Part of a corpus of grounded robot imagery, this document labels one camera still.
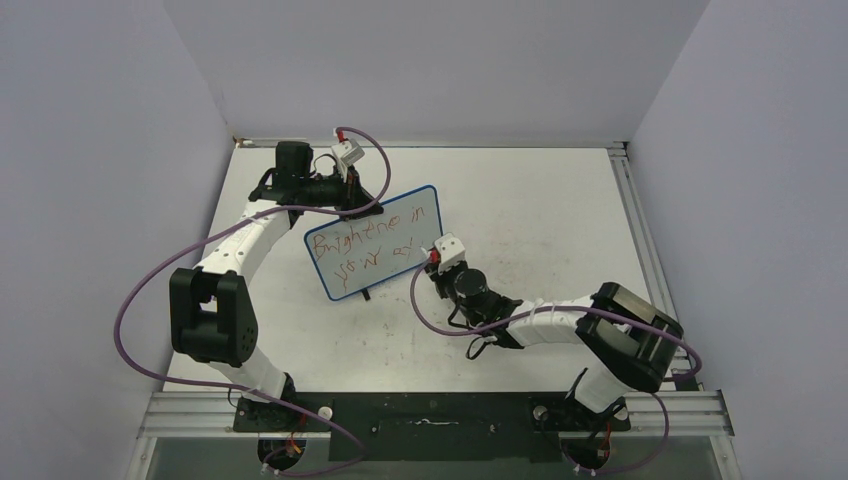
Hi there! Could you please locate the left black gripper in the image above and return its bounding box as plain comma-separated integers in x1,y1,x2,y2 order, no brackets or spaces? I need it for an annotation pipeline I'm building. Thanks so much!
301,165,383,224

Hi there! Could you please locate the blue framed whiteboard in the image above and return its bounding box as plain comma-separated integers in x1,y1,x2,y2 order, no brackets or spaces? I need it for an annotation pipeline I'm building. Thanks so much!
303,185,444,301

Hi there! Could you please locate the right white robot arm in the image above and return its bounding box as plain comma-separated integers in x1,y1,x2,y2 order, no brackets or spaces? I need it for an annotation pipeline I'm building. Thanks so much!
420,261,684,431

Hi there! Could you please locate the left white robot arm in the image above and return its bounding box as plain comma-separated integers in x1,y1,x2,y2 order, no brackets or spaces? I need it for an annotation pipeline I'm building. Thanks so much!
169,138,383,431

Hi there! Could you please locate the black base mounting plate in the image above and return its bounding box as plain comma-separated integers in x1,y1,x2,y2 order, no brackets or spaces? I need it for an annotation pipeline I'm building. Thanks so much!
232,392,631,463

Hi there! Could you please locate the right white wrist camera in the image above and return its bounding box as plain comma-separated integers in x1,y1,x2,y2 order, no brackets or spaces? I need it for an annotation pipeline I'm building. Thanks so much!
427,233,466,274

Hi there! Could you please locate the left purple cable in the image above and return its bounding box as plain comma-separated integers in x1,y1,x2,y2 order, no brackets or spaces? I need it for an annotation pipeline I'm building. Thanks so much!
113,126,393,478

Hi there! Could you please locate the purple cable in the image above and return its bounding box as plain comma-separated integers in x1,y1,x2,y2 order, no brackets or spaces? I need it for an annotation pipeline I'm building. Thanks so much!
408,261,704,476
113,126,393,478

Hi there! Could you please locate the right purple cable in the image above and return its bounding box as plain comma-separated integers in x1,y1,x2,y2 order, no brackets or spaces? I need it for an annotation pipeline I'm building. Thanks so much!
408,261,704,476

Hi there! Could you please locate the aluminium frame rail right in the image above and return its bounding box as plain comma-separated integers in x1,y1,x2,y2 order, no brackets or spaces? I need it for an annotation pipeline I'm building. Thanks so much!
608,146,694,376

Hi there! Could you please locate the aluminium frame rail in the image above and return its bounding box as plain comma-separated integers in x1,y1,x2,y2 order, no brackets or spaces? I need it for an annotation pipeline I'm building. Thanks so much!
139,391,734,438
608,146,694,376

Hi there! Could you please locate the aluminium frame rail front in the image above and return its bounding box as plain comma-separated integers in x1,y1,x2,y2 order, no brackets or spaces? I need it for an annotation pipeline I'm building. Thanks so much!
139,391,734,438

